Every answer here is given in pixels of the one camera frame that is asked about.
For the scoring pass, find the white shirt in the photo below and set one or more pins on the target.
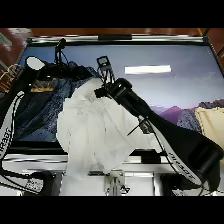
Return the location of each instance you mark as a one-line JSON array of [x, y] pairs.
[[93, 133]]

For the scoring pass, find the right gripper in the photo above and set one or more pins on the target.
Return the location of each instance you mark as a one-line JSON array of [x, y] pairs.
[[118, 90]]

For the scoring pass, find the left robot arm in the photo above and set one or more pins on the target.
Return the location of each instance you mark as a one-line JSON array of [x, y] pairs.
[[36, 63]]

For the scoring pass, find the beige garment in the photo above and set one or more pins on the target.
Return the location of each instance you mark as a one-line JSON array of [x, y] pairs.
[[213, 126]]

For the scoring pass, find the wooden clothes hanger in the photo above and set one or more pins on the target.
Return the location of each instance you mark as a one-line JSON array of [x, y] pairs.
[[8, 75], [41, 89]]

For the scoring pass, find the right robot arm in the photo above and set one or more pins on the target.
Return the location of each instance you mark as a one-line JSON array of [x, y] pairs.
[[180, 143]]

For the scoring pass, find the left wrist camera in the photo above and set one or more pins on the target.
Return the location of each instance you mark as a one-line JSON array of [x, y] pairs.
[[60, 43]]

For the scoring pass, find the silver frame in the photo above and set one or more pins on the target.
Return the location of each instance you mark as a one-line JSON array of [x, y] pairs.
[[40, 163]]

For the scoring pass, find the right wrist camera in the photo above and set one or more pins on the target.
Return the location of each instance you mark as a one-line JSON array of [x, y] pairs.
[[102, 61]]

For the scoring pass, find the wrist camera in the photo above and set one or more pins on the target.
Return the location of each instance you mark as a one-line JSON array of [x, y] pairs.
[[102, 61], [60, 43]]

